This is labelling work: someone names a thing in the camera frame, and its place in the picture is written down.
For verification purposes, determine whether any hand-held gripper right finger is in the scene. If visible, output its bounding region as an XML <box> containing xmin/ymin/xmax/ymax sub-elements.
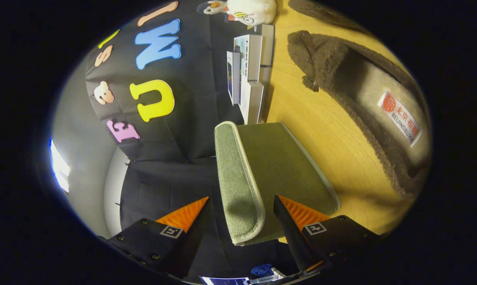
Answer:
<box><xmin>273</xmin><ymin>195</ymin><xmax>382</xmax><ymax>277</ymax></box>

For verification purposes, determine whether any white seal plush toy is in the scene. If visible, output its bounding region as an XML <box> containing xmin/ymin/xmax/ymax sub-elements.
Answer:
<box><xmin>226</xmin><ymin>0</ymin><xmax>278</xmax><ymax>27</ymax></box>

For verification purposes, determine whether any penguin plush toy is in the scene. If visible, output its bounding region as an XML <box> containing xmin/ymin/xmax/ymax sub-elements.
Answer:
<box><xmin>196</xmin><ymin>0</ymin><xmax>229</xmax><ymax>15</ymax></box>

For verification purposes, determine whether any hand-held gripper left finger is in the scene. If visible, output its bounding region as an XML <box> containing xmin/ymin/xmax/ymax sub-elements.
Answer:
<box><xmin>104</xmin><ymin>197</ymin><xmax>213</xmax><ymax>277</ymax></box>

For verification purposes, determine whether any large ceiling light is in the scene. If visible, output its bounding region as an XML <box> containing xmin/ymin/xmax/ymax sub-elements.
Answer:
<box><xmin>50</xmin><ymin>139</ymin><xmax>70</xmax><ymax>193</ymax></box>

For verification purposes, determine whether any black book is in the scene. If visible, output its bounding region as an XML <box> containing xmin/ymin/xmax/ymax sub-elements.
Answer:
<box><xmin>260</xmin><ymin>24</ymin><xmax>275</xmax><ymax>84</ymax></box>

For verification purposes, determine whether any night photo cover book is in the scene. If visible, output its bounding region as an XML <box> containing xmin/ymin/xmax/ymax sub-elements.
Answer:
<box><xmin>227</xmin><ymin>50</ymin><xmax>242</xmax><ymax>106</ymax></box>

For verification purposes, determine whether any brown fuzzy shoe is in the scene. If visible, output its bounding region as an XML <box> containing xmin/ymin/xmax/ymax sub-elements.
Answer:
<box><xmin>288</xmin><ymin>0</ymin><xmax>375</xmax><ymax>36</ymax></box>
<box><xmin>287</xmin><ymin>31</ymin><xmax>432</xmax><ymax>198</ymax></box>

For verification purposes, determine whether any green fabric storage box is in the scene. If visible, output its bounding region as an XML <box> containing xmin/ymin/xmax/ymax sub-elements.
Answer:
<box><xmin>214</xmin><ymin>121</ymin><xmax>342</xmax><ymax>247</ymax></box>

